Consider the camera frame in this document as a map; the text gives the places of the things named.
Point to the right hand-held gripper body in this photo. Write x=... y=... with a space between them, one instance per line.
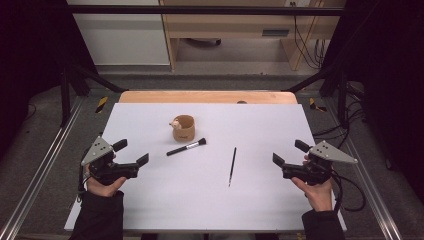
x=306 y=173

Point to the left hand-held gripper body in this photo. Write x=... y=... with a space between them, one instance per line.
x=113 y=170

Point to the thin black brush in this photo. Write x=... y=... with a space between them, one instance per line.
x=232 y=165

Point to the wooden brush holder cup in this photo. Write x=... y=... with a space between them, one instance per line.
x=185 y=131

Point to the person's left hand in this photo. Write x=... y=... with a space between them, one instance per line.
x=103 y=189

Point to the person's right hand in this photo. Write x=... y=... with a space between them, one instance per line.
x=318 y=196

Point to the black makeup brush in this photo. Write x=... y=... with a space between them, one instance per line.
x=181 y=150

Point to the yellow black tape strip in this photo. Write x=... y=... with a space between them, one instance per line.
x=101 y=104
x=315 y=105

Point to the white table board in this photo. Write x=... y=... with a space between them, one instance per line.
x=200 y=200

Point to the wooden table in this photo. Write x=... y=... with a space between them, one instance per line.
x=206 y=96

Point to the white cabinet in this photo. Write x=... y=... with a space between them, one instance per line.
x=123 y=40

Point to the dark curtain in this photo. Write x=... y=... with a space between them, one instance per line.
x=390 y=83
x=30 y=66

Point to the light wooden desk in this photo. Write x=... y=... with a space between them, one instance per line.
x=233 y=25

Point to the black frame stand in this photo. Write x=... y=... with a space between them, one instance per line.
x=66 y=100
x=341 y=100

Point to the aluminium floor rail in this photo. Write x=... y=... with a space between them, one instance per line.
x=40 y=170
x=370 y=186

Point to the black horizontal frame bar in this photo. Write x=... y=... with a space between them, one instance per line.
x=200 y=10

